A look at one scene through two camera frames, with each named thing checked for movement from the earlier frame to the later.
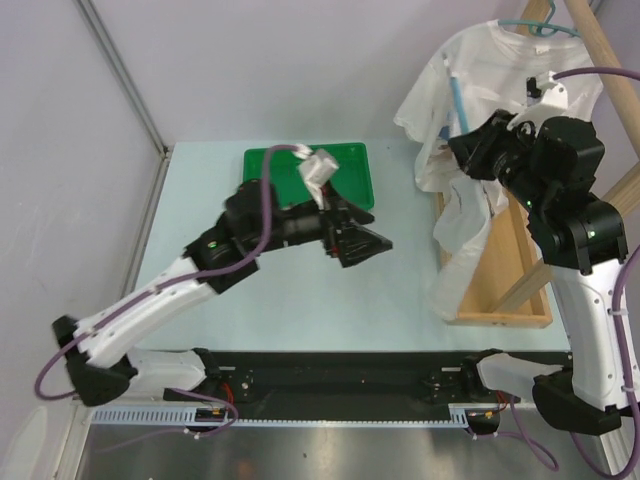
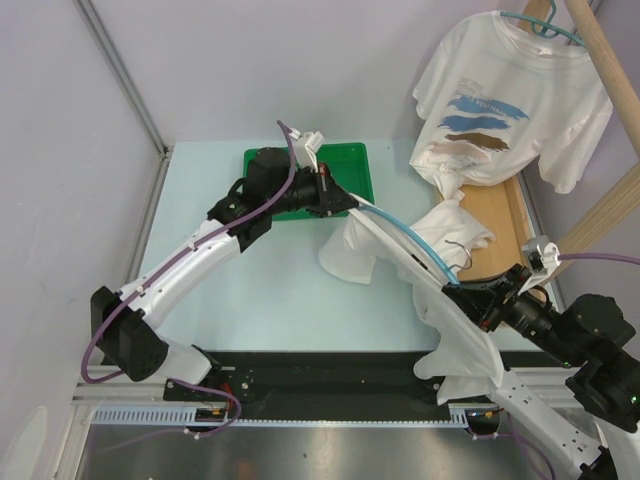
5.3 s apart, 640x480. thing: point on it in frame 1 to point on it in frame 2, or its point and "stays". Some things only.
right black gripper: x=473 y=148 to x=480 y=299
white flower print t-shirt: x=458 y=84 to x=459 y=357
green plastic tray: x=354 y=174 stays
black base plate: x=267 y=378 stays
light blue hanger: x=444 y=133 to x=362 y=213
